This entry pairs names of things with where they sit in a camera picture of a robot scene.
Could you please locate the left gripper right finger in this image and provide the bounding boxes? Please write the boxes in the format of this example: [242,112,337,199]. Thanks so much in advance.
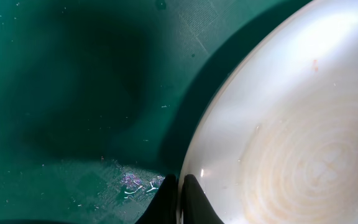
[180,174,223,224]

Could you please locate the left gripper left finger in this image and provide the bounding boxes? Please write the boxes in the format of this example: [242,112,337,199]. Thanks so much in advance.
[136,174,178,224]

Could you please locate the light blue plate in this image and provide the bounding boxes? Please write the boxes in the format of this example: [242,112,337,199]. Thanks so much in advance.
[180,1,358,224]

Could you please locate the teal plastic tray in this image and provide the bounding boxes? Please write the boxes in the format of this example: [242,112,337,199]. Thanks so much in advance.
[0,0,305,223]

